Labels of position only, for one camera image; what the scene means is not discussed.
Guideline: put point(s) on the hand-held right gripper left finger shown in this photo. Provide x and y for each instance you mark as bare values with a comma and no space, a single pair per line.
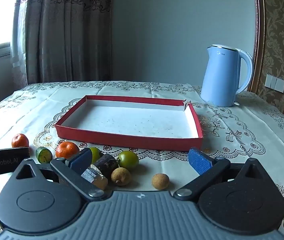
82,161

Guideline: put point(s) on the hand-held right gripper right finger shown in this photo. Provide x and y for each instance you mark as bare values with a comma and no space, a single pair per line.
199,163

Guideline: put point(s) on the green tomato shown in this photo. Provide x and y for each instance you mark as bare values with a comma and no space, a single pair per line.
96,153
128,159

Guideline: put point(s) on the large orange mandarin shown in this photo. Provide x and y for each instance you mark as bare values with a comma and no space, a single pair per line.
66,150

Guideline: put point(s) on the pale peeled sugarcane piece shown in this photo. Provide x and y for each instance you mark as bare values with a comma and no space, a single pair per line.
95,177

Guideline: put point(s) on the dark sugarcane piece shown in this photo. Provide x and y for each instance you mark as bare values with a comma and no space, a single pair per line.
107,165

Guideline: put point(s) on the small orange mandarin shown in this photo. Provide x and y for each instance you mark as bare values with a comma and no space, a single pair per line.
20,140

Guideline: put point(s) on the green cucumber piece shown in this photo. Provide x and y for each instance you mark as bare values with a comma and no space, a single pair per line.
43,154

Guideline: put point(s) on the brown longan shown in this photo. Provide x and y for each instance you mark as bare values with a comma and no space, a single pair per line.
121,176
160,181

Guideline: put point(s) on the red shallow cardboard box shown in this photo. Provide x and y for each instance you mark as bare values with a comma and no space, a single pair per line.
132,122

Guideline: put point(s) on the light blue electric kettle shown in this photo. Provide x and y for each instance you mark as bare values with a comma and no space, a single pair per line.
219,80

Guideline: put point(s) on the floral embroidered tablecloth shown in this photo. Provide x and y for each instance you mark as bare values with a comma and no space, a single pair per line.
142,90

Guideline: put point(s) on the brown patterned curtain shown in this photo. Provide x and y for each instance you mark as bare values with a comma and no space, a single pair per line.
69,30

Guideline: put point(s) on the sheer lace curtain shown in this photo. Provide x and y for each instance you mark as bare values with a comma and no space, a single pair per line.
19,30

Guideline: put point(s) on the white wall light switch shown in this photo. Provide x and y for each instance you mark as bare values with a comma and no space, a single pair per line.
275,82

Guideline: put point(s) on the ornate wood framed wall panel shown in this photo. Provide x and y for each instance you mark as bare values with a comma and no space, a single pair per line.
279,30

